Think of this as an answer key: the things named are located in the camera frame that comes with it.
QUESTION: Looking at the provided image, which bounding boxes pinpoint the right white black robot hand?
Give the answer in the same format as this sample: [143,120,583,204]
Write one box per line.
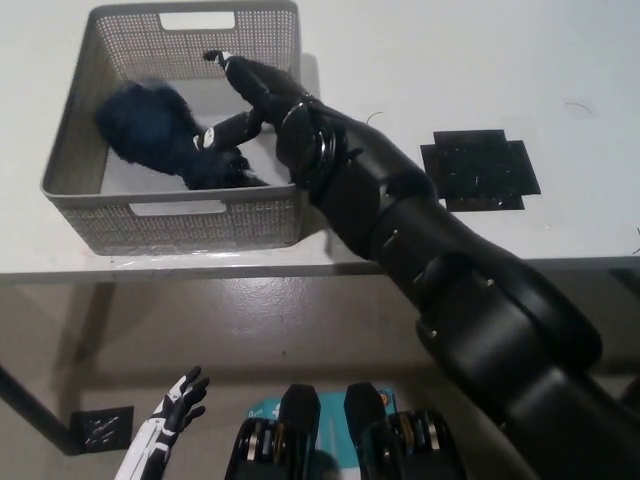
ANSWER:
[192,48,314,152]

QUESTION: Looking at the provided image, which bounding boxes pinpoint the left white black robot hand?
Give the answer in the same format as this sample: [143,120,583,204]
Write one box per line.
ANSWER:
[112,365,212,480]

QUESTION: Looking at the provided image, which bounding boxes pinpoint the navy blue umbrella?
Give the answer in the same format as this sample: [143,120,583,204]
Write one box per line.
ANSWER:
[93,79,274,192]

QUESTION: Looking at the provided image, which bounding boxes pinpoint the black tape patch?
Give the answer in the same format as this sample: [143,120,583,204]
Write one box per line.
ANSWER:
[68,405,136,447]
[419,128,543,213]

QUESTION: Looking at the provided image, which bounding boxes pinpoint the black ribbed robot body block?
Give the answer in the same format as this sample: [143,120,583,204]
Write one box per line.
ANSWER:
[222,383,325,480]
[344,382,467,480]

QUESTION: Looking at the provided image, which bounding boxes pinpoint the black metal table leg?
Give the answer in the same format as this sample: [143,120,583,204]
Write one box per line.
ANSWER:
[0,363,85,457]

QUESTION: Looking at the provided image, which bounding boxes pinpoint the grey perforated plastic basket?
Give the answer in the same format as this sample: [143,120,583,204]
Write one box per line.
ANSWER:
[39,0,307,258]

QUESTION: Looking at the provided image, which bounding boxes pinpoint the teal robot body panel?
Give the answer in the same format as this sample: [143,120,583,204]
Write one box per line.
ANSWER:
[244,390,397,480]

